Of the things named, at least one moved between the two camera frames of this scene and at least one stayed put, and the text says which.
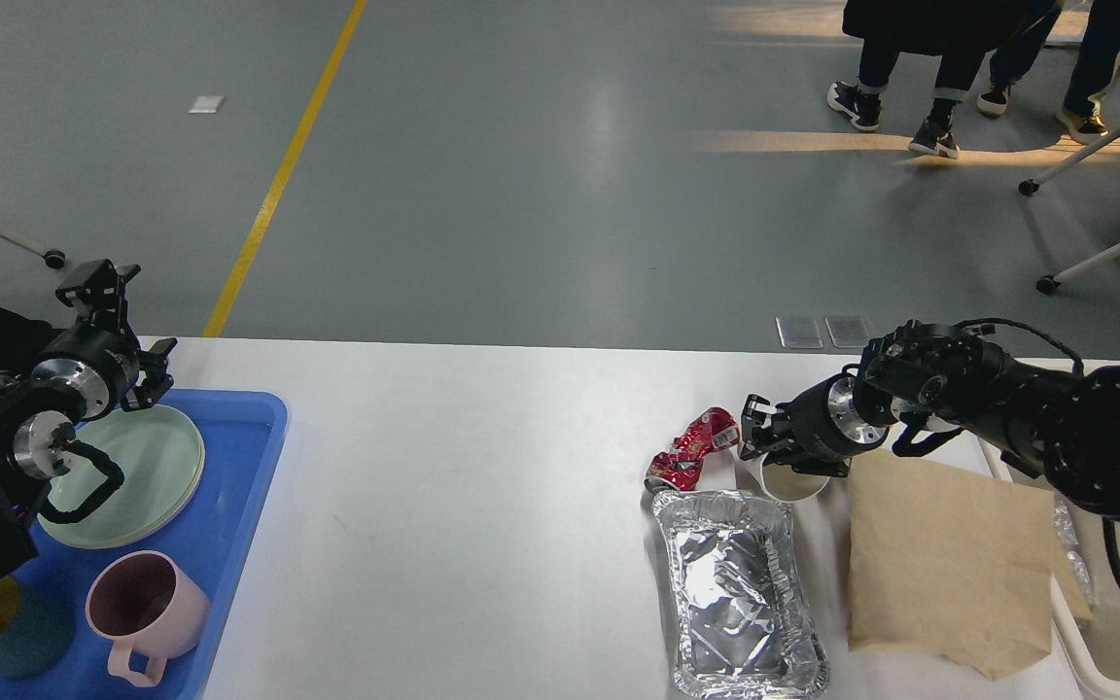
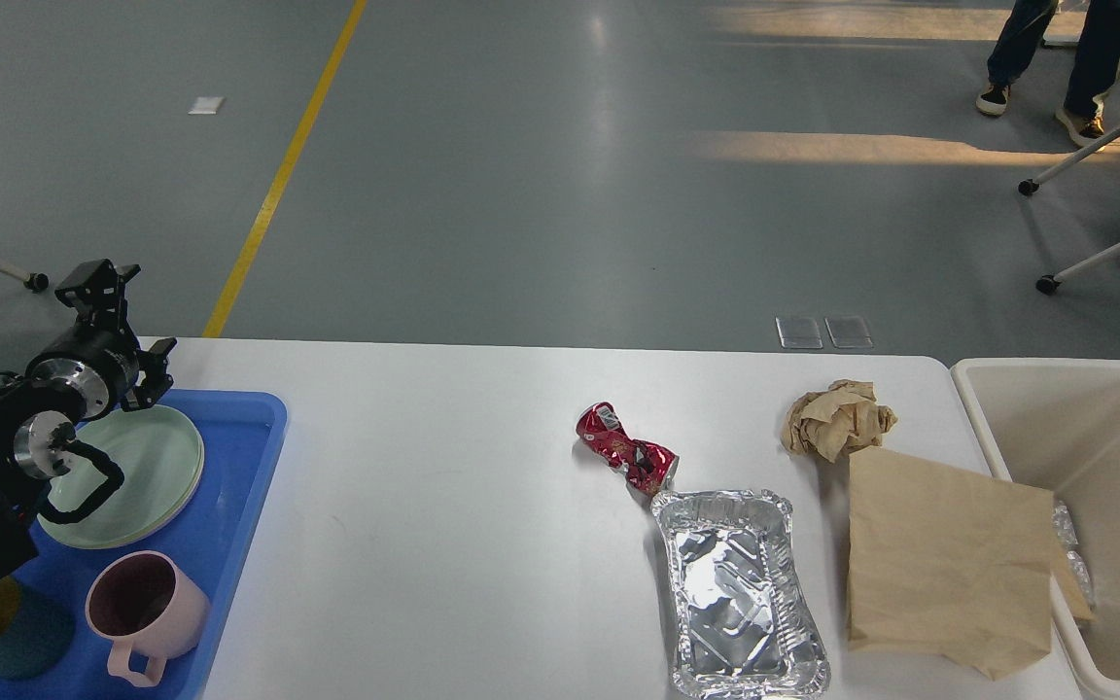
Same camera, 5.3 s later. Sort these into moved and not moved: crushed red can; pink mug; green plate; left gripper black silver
Moved: crushed red can
Not moved: left gripper black silver; green plate; pink mug
